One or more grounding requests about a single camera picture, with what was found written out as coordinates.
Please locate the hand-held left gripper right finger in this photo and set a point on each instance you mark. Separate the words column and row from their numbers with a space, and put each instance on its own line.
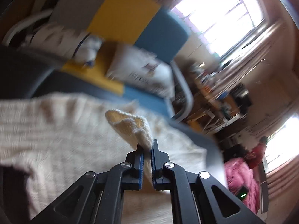
column 154, row 165

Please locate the pink patterned curtain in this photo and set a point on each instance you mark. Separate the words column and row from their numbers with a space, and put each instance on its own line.
column 282, row 177
column 252, row 58

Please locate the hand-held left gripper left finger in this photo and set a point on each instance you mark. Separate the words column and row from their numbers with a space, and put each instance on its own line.
column 140, row 165

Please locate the pink quilt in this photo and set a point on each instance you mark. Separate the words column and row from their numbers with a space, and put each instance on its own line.
column 240, row 175

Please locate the large barred window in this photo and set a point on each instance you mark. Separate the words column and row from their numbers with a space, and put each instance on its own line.
column 217, row 16

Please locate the small side window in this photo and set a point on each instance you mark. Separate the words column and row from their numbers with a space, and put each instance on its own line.
column 282, row 144

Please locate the wooden desk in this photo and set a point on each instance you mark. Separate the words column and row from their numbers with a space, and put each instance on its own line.
column 217, row 105

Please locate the triangle pattern pillow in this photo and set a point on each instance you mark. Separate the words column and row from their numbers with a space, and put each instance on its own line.
column 60, row 42

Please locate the grey yellow blue sofa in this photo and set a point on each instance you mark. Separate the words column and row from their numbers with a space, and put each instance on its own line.
column 161, row 32

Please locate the white knit sweater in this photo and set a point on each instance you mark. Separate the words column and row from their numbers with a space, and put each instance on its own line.
column 70, row 130

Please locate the deer print pillow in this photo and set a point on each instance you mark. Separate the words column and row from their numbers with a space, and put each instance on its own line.
column 140, row 67

